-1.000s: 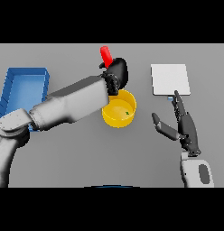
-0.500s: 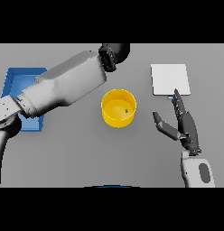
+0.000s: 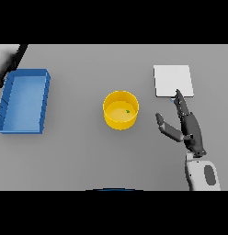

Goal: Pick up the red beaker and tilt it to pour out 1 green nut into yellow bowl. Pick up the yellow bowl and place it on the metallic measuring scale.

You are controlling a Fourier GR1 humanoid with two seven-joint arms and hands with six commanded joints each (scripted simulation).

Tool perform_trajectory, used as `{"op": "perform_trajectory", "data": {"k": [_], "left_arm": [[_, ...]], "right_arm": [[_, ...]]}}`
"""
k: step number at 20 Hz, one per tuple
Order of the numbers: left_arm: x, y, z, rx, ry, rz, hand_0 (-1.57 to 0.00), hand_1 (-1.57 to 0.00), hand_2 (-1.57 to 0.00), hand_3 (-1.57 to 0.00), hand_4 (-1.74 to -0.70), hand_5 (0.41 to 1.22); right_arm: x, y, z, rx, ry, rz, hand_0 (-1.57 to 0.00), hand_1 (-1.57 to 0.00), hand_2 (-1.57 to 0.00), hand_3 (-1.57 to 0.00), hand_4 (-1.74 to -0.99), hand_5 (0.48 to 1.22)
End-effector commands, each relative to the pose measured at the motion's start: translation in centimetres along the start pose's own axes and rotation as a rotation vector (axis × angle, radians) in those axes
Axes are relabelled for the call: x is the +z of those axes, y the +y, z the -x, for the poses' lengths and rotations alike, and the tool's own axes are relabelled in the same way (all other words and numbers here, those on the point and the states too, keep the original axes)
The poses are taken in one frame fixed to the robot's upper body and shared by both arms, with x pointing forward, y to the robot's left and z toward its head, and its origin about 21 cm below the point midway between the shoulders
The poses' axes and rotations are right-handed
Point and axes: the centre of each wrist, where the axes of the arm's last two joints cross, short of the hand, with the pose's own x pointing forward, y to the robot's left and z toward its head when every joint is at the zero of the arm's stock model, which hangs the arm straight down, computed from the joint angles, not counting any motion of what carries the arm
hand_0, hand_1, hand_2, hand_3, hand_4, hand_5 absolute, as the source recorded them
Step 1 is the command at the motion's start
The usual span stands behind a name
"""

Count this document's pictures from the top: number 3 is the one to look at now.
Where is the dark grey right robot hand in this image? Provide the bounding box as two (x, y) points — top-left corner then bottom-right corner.
(154, 88), (208, 158)

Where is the pale square measuring scale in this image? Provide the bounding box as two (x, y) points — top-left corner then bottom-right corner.
(153, 64), (195, 98)

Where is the blue tray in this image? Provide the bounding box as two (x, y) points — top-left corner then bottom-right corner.
(0, 68), (51, 135)

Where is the yellow bowl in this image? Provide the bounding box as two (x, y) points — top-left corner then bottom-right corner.
(102, 90), (140, 131)

